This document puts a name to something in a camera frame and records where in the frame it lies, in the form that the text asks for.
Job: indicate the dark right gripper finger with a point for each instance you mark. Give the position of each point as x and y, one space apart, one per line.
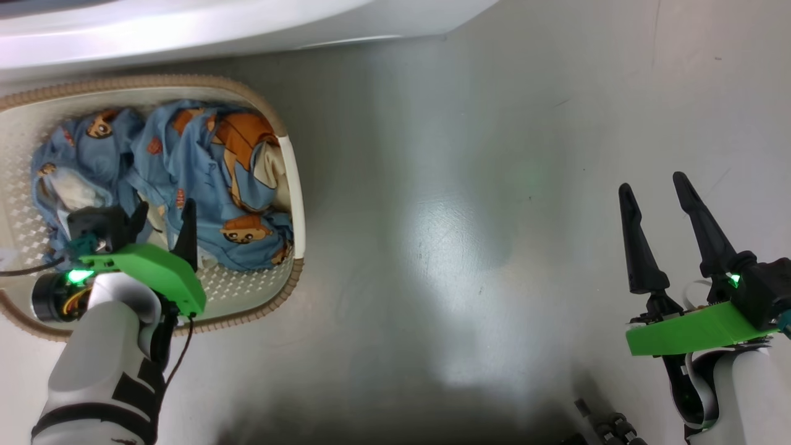
704 232
639 247

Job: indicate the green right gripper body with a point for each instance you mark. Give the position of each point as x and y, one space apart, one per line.
692 330

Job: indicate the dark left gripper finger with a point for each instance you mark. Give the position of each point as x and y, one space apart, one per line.
139 222
185 238

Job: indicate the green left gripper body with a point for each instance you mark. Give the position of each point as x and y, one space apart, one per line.
154 272

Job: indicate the blue garment large orange print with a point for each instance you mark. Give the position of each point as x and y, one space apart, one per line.
210 185

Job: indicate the blue bear-print garment white lining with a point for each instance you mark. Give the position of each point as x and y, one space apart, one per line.
80 148

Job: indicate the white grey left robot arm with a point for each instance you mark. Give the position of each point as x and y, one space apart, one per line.
105 364

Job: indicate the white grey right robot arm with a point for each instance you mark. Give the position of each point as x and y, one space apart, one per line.
748 395

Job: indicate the black robot base linkage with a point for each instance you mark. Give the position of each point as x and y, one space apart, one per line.
609 426

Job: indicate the cream perforated laundry basket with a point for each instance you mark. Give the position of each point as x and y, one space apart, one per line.
266 290

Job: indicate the white washing machine body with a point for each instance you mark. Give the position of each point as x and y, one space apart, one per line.
185 31

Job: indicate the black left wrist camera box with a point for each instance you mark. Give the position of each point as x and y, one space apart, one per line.
99 225

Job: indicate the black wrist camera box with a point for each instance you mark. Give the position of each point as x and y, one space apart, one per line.
763 290
99 225

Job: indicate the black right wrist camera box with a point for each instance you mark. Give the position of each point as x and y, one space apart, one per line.
763 290

